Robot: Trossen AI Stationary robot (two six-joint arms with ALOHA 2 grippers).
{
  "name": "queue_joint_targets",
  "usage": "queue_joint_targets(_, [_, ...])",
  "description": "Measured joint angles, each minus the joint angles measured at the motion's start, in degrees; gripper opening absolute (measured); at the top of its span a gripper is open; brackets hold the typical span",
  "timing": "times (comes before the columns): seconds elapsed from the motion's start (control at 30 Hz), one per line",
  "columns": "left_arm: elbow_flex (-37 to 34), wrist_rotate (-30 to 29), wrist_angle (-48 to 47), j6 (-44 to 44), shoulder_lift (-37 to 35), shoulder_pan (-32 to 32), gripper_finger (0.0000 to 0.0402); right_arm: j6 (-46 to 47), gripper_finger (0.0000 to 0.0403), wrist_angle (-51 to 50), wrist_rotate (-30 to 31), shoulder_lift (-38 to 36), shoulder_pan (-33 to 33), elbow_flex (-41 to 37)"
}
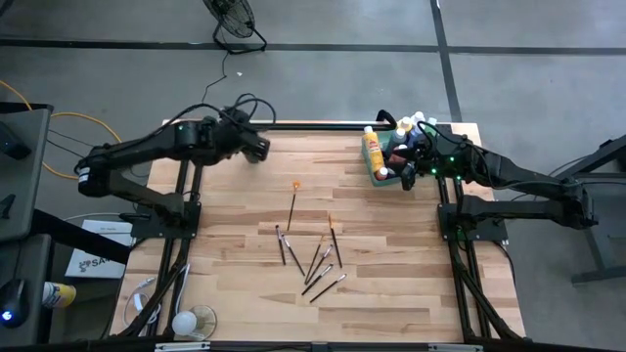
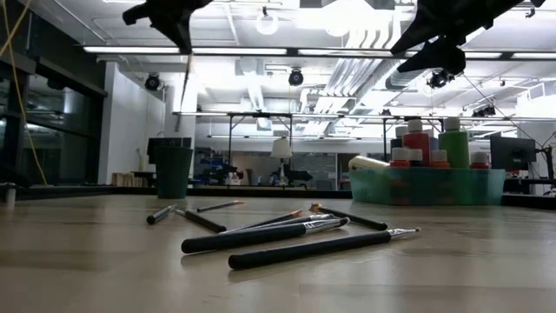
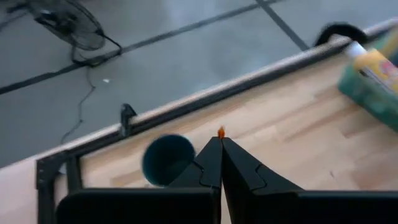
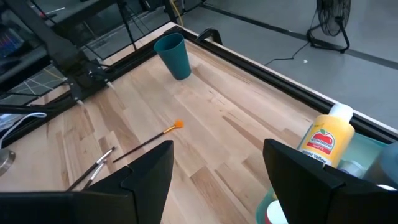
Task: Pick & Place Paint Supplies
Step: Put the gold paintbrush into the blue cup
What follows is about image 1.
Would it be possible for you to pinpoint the white printed paper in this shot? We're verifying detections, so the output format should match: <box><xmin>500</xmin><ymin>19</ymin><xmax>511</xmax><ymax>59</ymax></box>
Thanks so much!
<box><xmin>64</xmin><ymin>219</ymin><xmax>136</xmax><ymax>281</ymax></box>

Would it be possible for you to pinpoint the teal plastic bin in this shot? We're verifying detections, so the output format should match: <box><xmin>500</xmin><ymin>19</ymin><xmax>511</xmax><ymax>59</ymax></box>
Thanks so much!
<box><xmin>360</xmin><ymin>121</ymin><xmax>444</xmax><ymax>189</ymax></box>

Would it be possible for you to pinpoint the black computer mouse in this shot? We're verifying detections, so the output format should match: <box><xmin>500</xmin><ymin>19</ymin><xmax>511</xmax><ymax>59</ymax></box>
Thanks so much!
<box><xmin>0</xmin><ymin>278</ymin><xmax>29</xmax><ymax>330</ymax></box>

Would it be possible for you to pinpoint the yellow extension cable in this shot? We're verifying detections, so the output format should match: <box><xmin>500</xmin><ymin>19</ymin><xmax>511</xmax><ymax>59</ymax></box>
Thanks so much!
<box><xmin>0</xmin><ymin>79</ymin><xmax>129</xmax><ymax>181</ymax></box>

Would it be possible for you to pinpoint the orange fan paint brush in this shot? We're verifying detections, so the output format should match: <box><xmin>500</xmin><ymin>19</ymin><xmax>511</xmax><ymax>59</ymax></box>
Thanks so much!
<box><xmin>286</xmin><ymin>180</ymin><xmax>302</xmax><ymax>233</ymax></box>

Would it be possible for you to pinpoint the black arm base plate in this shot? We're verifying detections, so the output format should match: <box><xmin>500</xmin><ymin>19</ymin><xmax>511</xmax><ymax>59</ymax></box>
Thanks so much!
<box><xmin>436</xmin><ymin>201</ymin><xmax>511</xmax><ymax>243</ymax></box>
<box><xmin>119</xmin><ymin>200</ymin><xmax>202</xmax><ymax>241</ymax></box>

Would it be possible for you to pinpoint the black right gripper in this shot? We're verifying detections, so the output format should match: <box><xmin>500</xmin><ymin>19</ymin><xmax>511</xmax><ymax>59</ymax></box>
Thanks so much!
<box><xmin>399</xmin><ymin>138</ymin><xmax>470</xmax><ymax>193</ymax></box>

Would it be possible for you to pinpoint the black desk device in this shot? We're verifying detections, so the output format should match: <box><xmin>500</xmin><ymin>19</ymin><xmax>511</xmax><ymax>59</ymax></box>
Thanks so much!
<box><xmin>0</xmin><ymin>119</ymin><xmax>31</xmax><ymax>161</ymax></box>

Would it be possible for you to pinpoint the yellow white can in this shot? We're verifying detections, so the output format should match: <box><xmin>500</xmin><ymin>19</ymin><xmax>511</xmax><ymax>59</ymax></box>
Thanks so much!
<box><xmin>41</xmin><ymin>282</ymin><xmax>78</xmax><ymax>309</ymax></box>

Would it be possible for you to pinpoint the black diagonal bar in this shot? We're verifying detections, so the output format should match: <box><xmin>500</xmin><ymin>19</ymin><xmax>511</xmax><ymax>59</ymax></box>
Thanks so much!
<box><xmin>29</xmin><ymin>208</ymin><xmax>134</xmax><ymax>266</ymax></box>

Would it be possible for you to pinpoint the black frame handle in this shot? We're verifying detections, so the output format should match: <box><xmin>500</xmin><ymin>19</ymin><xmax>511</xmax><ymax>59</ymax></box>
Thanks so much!
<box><xmin>375</xmin><ymin>109</ymin><xmax>399</xmax><ymax>129</ymax></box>

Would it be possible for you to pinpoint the white round bulb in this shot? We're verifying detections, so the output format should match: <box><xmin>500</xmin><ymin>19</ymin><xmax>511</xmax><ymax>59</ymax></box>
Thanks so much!
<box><xmin>171</xmin><ymin>310</ymin><xmax>198</xmax><ymax>337</ymax></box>

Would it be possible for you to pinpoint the black aluminium rig frame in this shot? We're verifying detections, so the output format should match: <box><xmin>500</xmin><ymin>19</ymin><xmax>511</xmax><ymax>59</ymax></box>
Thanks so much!
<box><xmin>111</xmin><ymin>119</ymin><xmax>527</xmax><ymax>343</ymax></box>

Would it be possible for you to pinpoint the black fan cable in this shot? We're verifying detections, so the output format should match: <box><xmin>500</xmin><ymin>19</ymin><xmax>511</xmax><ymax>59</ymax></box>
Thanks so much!
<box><xmin>200</xmin><ymin>48</ymin><xmax>230</xmax><ymax>107</ymax></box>

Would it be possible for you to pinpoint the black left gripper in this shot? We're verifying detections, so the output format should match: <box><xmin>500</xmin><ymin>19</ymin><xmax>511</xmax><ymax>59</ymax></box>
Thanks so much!
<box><xmin>213</xmin><ymin>115</ymin><xmax>273</xmax><ymax>162</ymax></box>

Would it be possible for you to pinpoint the black metal stand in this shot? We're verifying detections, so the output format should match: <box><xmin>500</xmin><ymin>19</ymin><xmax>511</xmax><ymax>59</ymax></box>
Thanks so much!
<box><xmin>569</xmin><ymin>134</ymin><xmax>626</xmax><ymax>286</ymax></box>

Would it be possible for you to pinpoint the white cable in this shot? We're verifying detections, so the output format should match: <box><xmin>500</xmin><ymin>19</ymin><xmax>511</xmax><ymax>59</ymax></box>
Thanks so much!
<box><xmin>121</xmin><ymin>263</ymin><xmax>192</xmax><ymax>338</ymax></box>

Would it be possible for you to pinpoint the black paint brush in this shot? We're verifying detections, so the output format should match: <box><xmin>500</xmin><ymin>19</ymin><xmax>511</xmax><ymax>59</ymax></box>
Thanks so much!
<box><xmin>304</xmin><ymin>235</ymin><xmax>328</xmax><ymax>285</ymax></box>
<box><xmin>301</xmin><ymin>262</ymin><xmax>334</xmax><ymax>299</ymax></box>
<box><xmin>327</xmin><ymin>213</ymin><xmax>344</xmax><ymax>270</ymax></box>
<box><xmin>281</xmin><ymin>234</ymin><xmax>307</xmax><ymax>278</ymax></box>
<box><xmin>274</xmin><ymin>224</ymin><xmax>288</xmax><ymax>267</ymax></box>
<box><xmin>308</xmin><ymin>273</ymin><xmax>348</xmax><ymax>305</ymax></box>
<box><xmin>303</xmin><ymin>244</ymin><xmax>336</xmax><ymax>286</ymax></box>

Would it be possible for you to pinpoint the black floor fan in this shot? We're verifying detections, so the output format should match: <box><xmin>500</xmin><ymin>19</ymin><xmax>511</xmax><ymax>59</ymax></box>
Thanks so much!
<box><xmin>201</xmin><ymin>0</ymin><xmax>268</xmax><ymax>55</ymax></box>

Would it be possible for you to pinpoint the grey side table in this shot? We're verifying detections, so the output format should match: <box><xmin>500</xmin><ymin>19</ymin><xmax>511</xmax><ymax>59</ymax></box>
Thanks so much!
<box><xmin>0</xmin><ymin>101</ymin><xmax>54</xmax><ymax>346</ymax></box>

